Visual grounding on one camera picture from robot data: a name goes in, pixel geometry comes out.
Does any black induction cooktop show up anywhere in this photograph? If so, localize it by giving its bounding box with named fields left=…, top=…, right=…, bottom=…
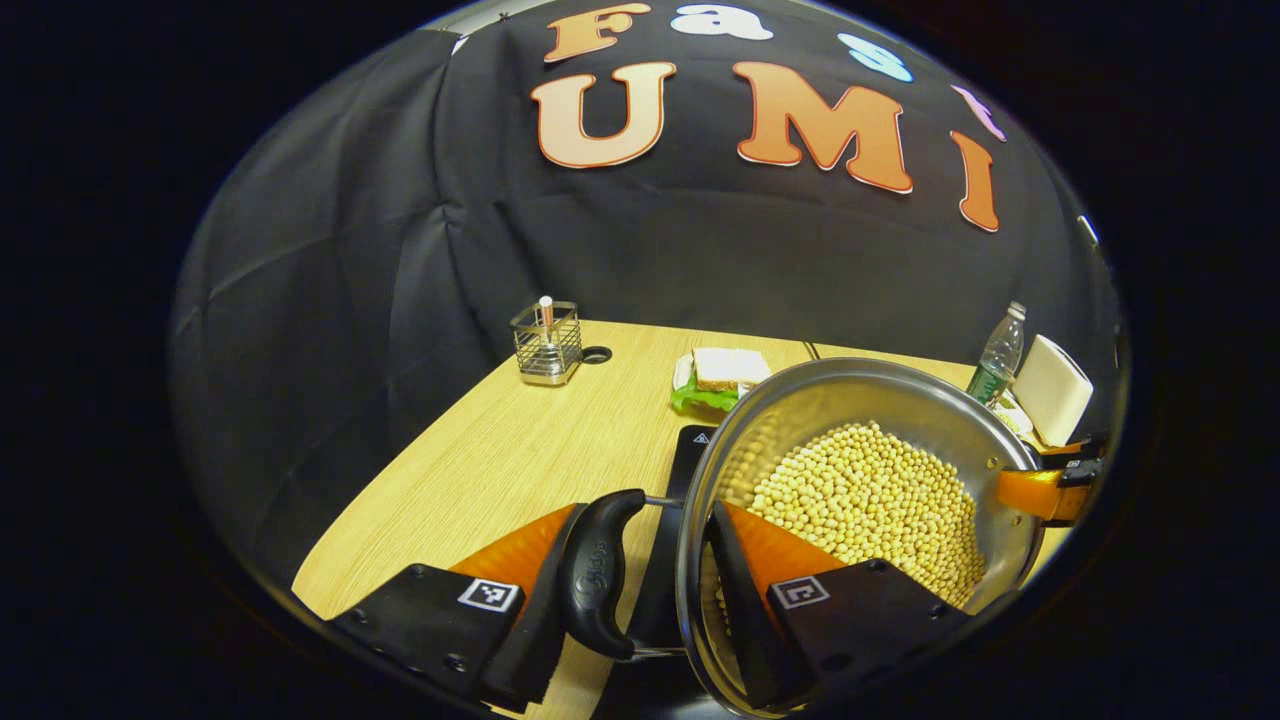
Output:
left=600, top=425, right=721, bottom=720

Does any wire mesh holder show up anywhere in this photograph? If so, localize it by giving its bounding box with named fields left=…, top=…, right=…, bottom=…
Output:
left=510, top=300, right=584, bottom=387

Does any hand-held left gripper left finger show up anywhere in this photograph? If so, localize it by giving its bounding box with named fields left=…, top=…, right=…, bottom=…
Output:
left=325, top=503, right=591, bottom=713

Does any clear plastic water bottle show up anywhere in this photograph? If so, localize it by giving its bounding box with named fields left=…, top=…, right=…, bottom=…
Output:
left=966, top=301, right=1028, bottom=407

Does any white divided dish with beans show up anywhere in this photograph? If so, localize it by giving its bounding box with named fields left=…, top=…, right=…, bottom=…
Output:
left=990, top=392, right=1039, bottom=441

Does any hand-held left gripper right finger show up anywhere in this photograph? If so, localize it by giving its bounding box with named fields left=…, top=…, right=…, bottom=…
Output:
left=700, top=500, right=976, bottom=711

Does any white toaster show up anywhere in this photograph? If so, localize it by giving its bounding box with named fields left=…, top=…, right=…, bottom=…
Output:
left=1012, top=334, right=1095, bottom=448

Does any steel pot with soybeans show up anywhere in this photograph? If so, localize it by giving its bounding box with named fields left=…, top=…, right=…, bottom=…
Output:
left=557, top=358, right=1048, bottom=719

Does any sandwich with lettuce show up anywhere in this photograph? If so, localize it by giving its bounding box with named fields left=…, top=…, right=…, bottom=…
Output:
left=670, top=347, right=773, bottom=414

